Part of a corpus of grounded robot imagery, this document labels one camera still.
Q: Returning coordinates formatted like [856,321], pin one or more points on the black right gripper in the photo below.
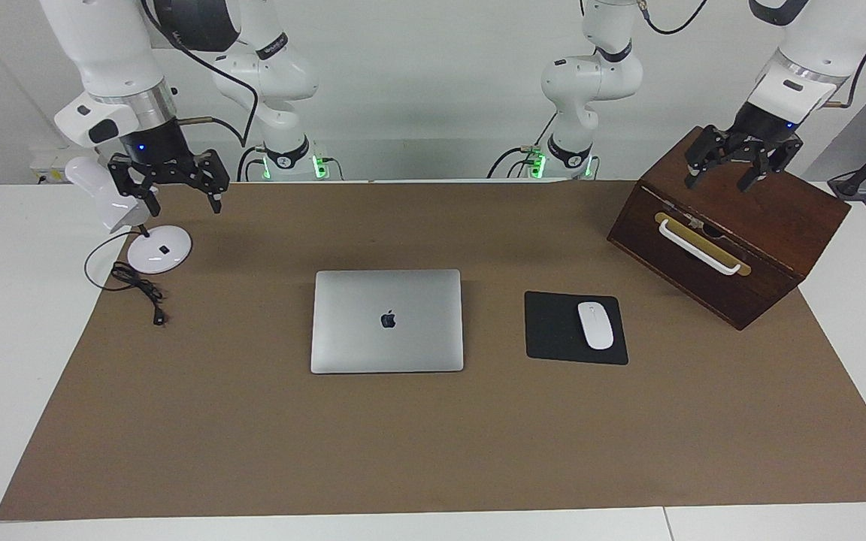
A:
[158,154]

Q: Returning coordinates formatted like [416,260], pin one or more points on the grey aluminium laptop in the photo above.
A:
[388,346]

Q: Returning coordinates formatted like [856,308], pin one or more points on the dark brown wooden box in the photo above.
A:
[741,218]

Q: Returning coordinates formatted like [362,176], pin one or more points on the white wall power strip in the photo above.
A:
[53,159]

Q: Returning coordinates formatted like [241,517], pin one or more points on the white desk lamp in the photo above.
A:
[158,255]

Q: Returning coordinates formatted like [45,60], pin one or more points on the white computer mouse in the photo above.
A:
[595,325]

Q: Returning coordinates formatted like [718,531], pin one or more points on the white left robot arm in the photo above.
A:
[591,83]

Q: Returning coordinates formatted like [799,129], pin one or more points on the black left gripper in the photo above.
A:
[760,128]

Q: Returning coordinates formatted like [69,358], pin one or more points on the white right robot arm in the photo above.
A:
[110,45]

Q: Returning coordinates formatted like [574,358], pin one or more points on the black mouse pad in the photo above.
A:
[553,330]

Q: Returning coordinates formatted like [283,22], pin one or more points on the brown table mat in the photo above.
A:
[433,451]

